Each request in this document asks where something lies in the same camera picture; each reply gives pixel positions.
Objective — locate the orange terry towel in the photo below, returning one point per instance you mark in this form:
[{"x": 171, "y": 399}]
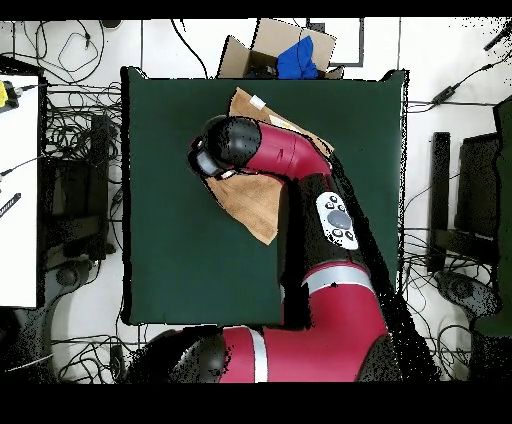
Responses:
[{"x": 252, "y": 204}]

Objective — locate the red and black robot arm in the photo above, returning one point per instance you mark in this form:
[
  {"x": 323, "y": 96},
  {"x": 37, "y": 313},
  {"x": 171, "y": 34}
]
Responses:
[{"x": 288, "y": 152}]

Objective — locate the dark green table cloth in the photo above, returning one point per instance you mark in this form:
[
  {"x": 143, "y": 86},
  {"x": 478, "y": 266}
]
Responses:
[{"x": 172, "y": 240}]

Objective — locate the brown cardboard box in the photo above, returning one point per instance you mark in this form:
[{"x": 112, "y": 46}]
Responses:
[{"x": 240, "y": 60}]

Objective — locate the blue cloth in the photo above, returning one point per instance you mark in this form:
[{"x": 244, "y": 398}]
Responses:
[{"x": 296, "y": 60}]

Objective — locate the black equipment stand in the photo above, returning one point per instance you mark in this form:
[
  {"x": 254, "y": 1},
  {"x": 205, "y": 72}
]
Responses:
[
  {"x": 80, "y": 192},
  {"x": 476, "y": 188}
]

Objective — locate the white desk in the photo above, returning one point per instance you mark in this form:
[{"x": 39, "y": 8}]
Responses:
[{"x": 18, "y": 200}]

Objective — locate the yellow and black device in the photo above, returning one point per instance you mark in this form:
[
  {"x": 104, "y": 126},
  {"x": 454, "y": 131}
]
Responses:
[{"x": 6, "y": 96}]

